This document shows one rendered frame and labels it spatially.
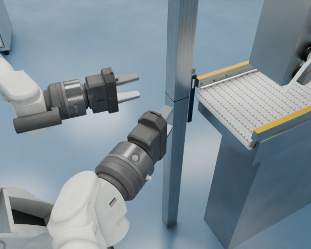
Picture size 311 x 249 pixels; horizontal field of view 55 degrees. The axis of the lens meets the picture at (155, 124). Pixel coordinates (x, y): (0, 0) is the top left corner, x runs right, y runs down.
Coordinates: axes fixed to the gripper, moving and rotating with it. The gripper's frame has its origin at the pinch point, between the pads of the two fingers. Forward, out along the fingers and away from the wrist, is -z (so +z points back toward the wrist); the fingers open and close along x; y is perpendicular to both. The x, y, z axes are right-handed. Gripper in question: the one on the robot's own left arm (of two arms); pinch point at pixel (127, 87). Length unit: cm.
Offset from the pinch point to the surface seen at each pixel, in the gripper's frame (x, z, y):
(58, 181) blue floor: 103, 33, -60
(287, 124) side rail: 11.9, -40.8, 14.8
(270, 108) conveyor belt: 13.8, -42.2, 5.9
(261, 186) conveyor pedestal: 52, -47, 10
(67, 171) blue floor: 103, 26, -65
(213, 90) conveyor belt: 13.9, -30.0, -8.0
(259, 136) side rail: 11.9, -30.9, 16.3
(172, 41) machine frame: -2.7, -17.2, -13.6
